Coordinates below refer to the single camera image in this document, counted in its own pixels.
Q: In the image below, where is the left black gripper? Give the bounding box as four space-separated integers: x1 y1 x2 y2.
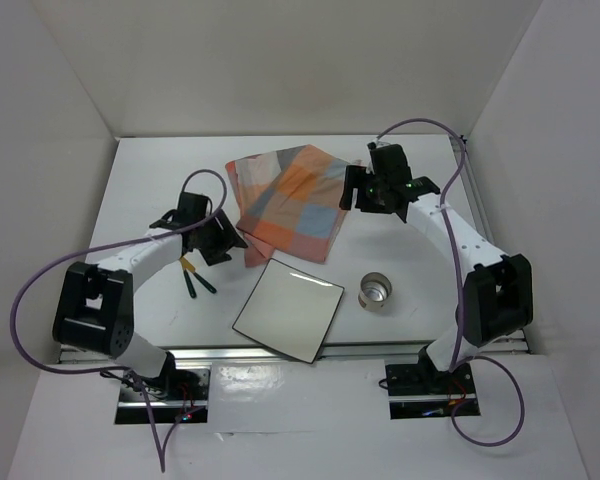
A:
194 208 247 266

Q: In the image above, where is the checkered orange blue cloth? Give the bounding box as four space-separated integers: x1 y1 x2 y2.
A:
225 145 349 268

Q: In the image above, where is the beige metal cup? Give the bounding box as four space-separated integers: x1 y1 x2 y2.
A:
358 272 393 312

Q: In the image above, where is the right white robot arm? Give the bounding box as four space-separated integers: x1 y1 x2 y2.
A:
339 142 533 392

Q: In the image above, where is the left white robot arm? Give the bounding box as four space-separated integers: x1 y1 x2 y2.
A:
52 192 247 399

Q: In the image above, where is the square white plate black rim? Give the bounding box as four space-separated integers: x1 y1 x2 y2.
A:
232 259 344 364

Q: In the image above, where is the gold knife green handle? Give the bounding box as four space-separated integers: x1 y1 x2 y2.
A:
184 257 217 294

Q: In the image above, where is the gold fork green handle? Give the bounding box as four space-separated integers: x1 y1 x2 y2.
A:
179 257 197 299

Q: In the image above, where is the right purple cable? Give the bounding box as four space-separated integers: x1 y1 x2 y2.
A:
377 118 526 447

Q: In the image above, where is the purple cable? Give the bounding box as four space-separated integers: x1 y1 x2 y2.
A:
377 118 526 447
9 169 230 474

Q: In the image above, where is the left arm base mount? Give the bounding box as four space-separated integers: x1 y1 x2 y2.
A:
100 366 211 425

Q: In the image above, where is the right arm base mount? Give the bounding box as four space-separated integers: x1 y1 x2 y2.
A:
378 364 481 420

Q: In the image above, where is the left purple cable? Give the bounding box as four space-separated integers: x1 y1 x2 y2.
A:
9 169 230 474

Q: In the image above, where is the aluminium rail right side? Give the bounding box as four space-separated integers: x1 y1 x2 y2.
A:
450 134 529 346

